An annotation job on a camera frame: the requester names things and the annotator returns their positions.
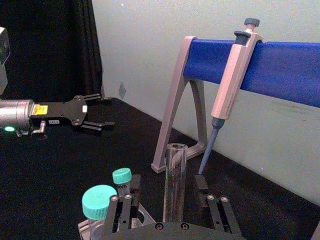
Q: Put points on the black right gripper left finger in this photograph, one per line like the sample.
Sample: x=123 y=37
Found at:
x=135 y=190

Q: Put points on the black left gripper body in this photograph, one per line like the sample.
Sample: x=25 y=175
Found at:
x=65 y=113

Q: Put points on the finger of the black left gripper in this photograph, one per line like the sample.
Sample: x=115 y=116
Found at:
x=97 y=126
x=100 y=102

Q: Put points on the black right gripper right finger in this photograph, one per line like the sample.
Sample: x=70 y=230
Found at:
x=202 y=185

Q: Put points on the small tube with green cap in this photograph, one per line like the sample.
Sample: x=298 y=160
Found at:
x=122 y=176

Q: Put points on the clear glass test tube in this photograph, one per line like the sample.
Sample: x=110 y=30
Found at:
x=175 y=180

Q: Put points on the grey tube rack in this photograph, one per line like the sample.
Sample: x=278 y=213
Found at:
x=146 y=220

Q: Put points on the large tube with green cap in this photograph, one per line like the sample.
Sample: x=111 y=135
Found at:
x=96 y=200

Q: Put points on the black table cloth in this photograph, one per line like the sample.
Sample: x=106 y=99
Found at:
x=50 y=165

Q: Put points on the black curtain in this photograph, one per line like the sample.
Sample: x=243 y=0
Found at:
x=50 y=37

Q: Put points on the grey pipette with dark tip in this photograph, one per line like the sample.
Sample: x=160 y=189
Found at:
x=231 y=82

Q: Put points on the grey pipette stand blue bar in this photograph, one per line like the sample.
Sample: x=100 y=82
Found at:
x=275 y=67

